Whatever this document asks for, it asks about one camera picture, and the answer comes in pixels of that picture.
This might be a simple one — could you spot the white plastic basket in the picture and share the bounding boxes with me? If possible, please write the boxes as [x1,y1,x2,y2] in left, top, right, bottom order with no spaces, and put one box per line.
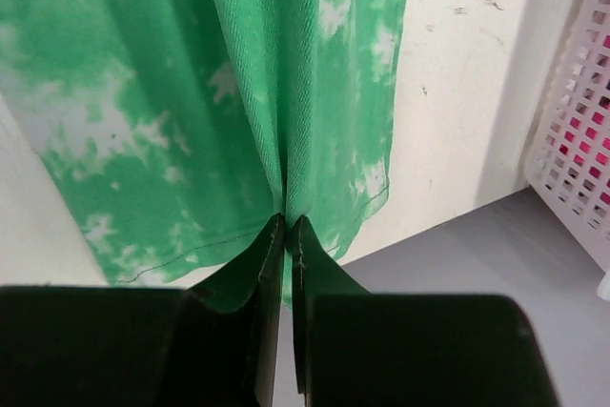
[523,0,610,303]

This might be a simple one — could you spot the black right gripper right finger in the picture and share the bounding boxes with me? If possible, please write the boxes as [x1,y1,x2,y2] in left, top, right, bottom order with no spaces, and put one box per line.
[290,216,373,400]

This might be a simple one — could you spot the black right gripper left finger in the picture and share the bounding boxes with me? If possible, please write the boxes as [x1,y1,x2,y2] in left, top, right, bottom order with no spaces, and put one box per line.
[193,214,286,406]

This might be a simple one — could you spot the green white tie-dye trousers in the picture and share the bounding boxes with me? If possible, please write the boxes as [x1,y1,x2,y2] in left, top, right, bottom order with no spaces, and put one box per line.
[1,0,406,286]

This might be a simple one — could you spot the pink crumpled trousers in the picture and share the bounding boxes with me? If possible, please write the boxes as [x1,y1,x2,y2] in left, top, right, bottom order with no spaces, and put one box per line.
[556,29,609,227]

